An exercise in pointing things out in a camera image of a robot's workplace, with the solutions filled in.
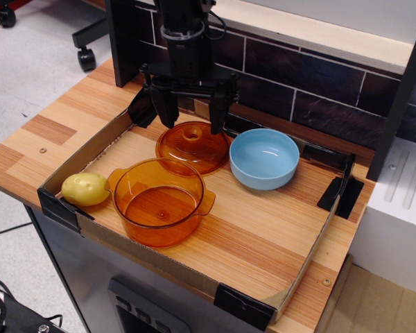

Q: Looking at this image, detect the black office chair base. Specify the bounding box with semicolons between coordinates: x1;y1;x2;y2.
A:
72;18;109;72

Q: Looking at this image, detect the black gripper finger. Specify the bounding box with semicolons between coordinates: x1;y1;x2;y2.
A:
209;90;232;135
150;87;179;128

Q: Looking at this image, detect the black left shelf post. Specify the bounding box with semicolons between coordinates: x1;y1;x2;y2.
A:
105;0;140;87

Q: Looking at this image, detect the black caster wheel top left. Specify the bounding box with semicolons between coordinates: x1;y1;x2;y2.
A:
0;0;17;28

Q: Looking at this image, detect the yellow toy potato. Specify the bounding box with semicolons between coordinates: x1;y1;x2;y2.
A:
61;172;109;207

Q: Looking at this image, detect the orange transparent pot lid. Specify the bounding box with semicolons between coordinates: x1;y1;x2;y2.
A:
155;121;230;175

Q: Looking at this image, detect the black right shelf post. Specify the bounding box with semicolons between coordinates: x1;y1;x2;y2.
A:
366;41;416;181

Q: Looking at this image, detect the black cable bottom left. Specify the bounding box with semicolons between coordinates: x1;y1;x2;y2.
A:
0;272;64;333

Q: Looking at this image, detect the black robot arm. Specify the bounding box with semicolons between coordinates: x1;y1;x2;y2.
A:
140;1;239;135

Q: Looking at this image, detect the white toy sink unit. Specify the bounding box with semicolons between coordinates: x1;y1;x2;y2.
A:
349;138;416;292

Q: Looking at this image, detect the black shelf post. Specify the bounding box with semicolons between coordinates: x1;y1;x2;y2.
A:
105;0;140;87
366;41;416;181

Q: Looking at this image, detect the orange transparent pot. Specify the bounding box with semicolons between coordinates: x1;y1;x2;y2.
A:
106;157;216;248

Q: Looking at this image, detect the grey toy oven front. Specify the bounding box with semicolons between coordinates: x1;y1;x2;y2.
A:
107;275;191;333

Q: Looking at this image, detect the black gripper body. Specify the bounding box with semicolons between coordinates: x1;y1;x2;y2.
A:
140;26;239;103

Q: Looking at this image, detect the cardboard fence with black tape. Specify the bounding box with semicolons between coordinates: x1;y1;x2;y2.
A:
37;81;365;332

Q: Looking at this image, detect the light blue bowl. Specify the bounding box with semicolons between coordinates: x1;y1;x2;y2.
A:
229;128;300;190

